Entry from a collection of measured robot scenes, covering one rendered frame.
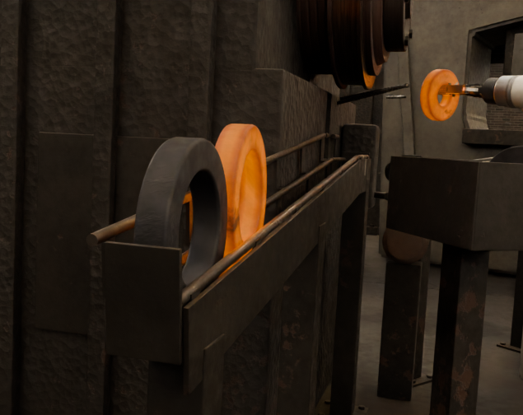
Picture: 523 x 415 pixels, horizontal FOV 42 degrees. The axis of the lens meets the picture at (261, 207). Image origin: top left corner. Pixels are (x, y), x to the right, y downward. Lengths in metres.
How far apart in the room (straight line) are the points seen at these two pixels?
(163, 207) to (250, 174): 0.33
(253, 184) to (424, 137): 3.56
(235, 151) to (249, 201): 0.15
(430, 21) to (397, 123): 0.66
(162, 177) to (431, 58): 3.92
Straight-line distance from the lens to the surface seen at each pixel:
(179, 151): 0.64
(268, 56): 1.39
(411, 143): 4.44
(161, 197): 0.61
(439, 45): 4.48
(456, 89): 2.09
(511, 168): 1.12
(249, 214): 0.92
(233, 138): 0.81
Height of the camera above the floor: 0.73
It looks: 5 degrees down
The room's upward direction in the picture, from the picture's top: 3 degrees clockwise
